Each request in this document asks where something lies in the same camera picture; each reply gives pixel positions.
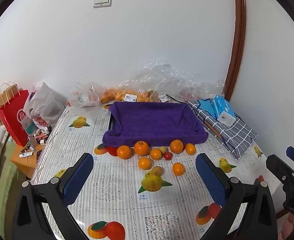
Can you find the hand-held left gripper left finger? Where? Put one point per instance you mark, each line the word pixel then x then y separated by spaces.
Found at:
pixel 79 176

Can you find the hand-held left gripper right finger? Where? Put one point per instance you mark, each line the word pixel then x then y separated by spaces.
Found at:
pixel 210 177

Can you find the orange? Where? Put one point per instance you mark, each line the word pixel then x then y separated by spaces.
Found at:
pixel 178 168
pixel 176 146
pixel 141 148
pixel 155 154
pixel 190 149
pixel 145 163
pixel 124 152

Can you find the small red apple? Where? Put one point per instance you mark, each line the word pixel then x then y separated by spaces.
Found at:
pixel 168 156

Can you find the small brownish fruit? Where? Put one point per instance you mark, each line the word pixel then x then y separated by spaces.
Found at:
pixel 157 170

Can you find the small yellow-green fruit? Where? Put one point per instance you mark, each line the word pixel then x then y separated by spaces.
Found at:
pixel 163 150

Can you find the tray with purple towel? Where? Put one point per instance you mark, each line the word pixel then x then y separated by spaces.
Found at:
pixel 154 125

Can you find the person's right hand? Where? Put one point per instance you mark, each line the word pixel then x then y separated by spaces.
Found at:
pixel 288 226

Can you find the grey checked cloth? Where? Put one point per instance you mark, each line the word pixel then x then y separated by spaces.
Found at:
pixel 234 135

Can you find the wooden rod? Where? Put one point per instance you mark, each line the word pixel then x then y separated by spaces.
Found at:
pixel 212 128

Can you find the printed fruit tablecloth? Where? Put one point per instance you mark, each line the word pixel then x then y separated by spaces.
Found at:
pixel 127 200

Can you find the wooden nightstand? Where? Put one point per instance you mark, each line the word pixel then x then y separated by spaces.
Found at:
pixel 24 163

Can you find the pile of small bottles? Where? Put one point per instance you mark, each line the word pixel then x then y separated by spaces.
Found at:
pixel 34 141

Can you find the blue tissue box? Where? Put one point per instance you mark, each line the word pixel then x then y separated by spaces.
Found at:
pixel 223 108

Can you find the green blanket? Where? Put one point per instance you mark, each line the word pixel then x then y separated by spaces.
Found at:
pixel 4 187

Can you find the white plastic bag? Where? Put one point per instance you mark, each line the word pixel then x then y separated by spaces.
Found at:
pixel 43 105

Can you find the clear plastic bag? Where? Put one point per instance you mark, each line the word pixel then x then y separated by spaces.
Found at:
pixel 87 93

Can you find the thin black stick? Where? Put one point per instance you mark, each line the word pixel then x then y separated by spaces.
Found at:
pixel 174 99

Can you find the red paper bag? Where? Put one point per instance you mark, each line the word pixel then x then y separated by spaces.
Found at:
pixel 13 120

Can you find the bag of oranges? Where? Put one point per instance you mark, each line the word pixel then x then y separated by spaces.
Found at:
pixel 119 93

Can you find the crumpled clear plastic wrap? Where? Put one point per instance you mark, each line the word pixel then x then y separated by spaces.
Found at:
pixel 169 80

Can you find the brown wooden door frame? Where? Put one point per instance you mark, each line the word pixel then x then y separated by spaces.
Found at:
pixel 236 42

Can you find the white light switch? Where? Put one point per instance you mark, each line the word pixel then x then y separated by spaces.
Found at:
pixel 102 0

